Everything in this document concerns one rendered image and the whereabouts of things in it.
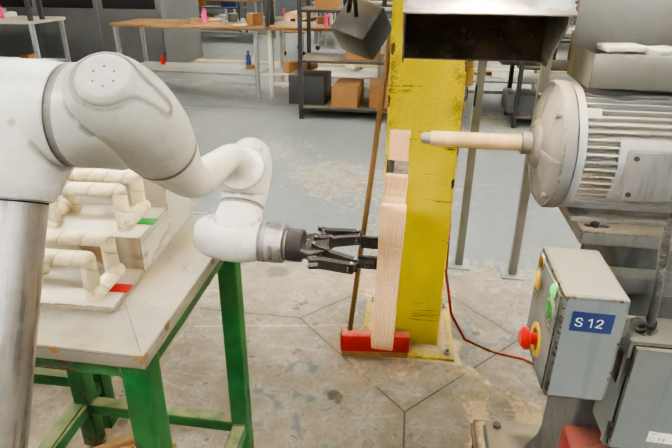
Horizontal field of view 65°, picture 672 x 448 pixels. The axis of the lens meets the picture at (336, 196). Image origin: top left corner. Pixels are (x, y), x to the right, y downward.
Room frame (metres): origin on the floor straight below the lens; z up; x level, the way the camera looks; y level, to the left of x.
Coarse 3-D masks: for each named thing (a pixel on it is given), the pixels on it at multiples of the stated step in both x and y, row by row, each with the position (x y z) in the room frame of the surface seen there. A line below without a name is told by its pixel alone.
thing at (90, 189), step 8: (72, 184) 1.07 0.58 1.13; (80, 184) 1.07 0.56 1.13; (88, 184) 1.07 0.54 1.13; (96, 184) 1.06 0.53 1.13; (104, 184) 1.06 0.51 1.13; (112, 184) 1.06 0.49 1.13; (120, 184) 1.07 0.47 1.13; (64, 192) 1.06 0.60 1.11; (72, 192) 1.06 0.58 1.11; (80, 192) 1.06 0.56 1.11; (88, 192) 1.06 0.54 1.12; (96, 192) 1.05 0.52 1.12; (104, 192) 1.05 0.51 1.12; (112, 192) 1.05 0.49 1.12; (120, 192) 1.05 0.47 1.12
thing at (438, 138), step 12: (432, 132) 1.04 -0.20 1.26; (444, 132) 1.03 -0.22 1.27; (456, 132) 1.03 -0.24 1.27; (468, 132) 1.03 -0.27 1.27; (432, 144) 1.03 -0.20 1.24; (444, 144) 1.02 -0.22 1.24; (456, 144) 1.02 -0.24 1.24; (468, 144) 1.02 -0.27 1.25; (480, 144) 1.01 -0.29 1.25; (492, 144) 1.01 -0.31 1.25; (504, 144) 1.01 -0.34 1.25; (516, 144) 1.00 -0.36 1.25
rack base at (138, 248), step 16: (96, 208) 1.17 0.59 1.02; (112, 208) 1.17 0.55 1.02; (160, 208) 1.18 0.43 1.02; (64, 224) 1.08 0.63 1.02; (80, 224) 1.09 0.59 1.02; (96, 224) 1.09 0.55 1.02; (112, 224) 1.09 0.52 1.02; (144, 224) 1.09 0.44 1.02; (160, 224) 1.13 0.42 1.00; (128, 240) 1.02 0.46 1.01; (144, 240) 1.04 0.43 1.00; (160, 240) 1.12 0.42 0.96; (96, 256) 1.03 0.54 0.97; (128, 256) 1.02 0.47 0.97; (144, 256) 1.03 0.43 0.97; (144, 272) 1.02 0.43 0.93
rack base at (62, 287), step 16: (64, 272) 1.01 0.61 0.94; (80, 272) 1.01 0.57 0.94; (128, 272) 1.01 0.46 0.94; (48, 288) 0.94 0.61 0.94; (64, 288) 0.94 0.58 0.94; (80, 288) 0.94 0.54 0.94; (48, 304) 0.89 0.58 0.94; (64, 304) 0.89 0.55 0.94; (80, 304) 0.88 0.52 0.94; (96, 304) 0.89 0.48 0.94; (112, 304) 0.89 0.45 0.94
